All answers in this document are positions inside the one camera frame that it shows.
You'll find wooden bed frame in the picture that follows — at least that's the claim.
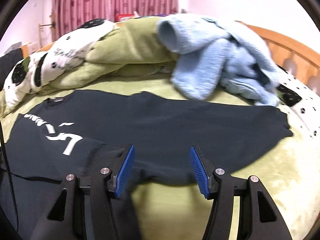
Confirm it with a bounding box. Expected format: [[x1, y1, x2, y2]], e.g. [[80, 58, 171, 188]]
[[21, 21, 320, 95]]

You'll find white patterned pillow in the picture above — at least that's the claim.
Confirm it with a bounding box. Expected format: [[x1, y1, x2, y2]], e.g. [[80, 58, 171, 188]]
[[277, 67, 319, 140]]

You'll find green plush blanket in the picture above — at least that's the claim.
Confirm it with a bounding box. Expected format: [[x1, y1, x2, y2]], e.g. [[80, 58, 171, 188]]
[[0, 16, 180, 118]]

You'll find green plush bed sheet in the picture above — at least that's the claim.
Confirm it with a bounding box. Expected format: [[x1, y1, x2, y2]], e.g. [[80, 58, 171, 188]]
[[0, 76, 320, 240]]

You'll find wooden coat rack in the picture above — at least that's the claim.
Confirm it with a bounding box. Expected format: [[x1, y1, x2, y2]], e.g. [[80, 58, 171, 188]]
[[38, 21, 56, 48]]

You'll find maroon striped curtain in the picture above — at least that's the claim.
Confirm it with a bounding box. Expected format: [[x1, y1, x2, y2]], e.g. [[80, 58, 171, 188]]
[[52, 0, 178, 38]]

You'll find black sweatshirt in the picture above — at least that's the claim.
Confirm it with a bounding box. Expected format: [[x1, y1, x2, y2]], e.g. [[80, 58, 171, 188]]
[[1, 90, 292, 239]]

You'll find white black patterned quilt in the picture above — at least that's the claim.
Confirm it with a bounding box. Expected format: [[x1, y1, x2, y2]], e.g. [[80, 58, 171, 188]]
[[3, 18, 116, 110]]

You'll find black garment on footboard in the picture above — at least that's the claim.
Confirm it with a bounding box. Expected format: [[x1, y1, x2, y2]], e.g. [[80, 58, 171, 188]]
[[0, 48, 23, 90]]

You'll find light blue fleece robe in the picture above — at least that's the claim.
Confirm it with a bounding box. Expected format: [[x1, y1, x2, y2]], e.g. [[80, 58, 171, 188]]
[[157, 14, 280, 107]]

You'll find red chair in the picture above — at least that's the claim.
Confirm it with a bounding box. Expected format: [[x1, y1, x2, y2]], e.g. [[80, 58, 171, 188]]
[[116, 14, 136, 22]]

